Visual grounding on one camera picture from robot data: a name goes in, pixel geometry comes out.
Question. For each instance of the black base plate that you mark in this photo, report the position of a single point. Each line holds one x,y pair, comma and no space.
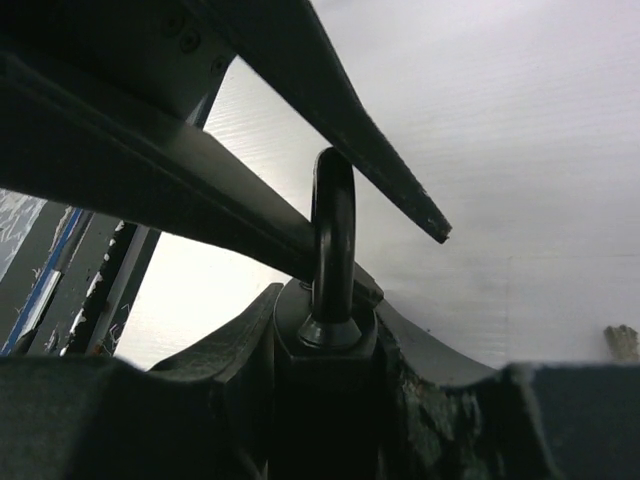
69,277

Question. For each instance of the black-headed keys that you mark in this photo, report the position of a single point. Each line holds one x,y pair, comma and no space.
623,343

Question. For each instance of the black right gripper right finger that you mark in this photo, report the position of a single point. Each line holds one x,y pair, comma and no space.
448,416

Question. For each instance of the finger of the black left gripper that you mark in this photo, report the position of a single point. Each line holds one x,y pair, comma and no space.
285,43

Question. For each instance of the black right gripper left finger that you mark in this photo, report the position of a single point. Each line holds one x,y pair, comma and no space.
203,413

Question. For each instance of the black padlock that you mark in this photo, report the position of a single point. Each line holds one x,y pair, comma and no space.
325,380

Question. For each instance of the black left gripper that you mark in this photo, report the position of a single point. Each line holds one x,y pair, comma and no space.
69,137

